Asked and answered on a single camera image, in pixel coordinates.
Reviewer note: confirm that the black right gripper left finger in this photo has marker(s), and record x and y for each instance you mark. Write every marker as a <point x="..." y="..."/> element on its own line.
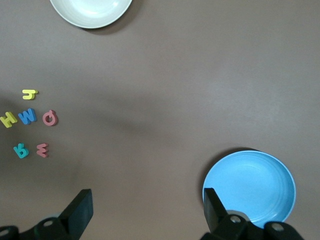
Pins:
<point x="77" y="215"/>

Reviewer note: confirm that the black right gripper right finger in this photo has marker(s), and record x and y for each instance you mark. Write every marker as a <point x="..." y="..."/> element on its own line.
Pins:
<point x="215" y="216"/>

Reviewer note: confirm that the red foam lowercase m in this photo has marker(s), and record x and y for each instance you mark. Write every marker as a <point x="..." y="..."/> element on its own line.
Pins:
<point x="42" y="150"/>

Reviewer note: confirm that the teal foam uppercase R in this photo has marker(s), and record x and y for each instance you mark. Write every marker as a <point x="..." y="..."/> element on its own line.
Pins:
<point x="19" y="149"/>

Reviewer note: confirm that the red foam uppercase Q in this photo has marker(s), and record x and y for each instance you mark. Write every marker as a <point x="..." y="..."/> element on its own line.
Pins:
<point x="44" y="119"/>

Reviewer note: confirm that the blue foam uppercase W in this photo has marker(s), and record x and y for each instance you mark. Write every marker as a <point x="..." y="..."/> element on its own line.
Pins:
<point x="27" y="117"/>

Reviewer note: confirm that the blue plate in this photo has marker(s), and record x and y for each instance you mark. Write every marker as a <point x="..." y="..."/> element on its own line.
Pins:
<point x="250" y="185"/>

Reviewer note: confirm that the yellow foam uppercase H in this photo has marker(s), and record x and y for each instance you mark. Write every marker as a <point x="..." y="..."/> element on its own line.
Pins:
<point x="8" y="119"/>

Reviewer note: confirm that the yellow foam lowercase h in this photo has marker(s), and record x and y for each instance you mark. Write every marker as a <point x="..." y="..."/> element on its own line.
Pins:
<point x="32" y="94"/>

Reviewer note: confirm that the beige plate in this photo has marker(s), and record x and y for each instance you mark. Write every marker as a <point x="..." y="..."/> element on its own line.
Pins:
<point x="92" y="12"/>

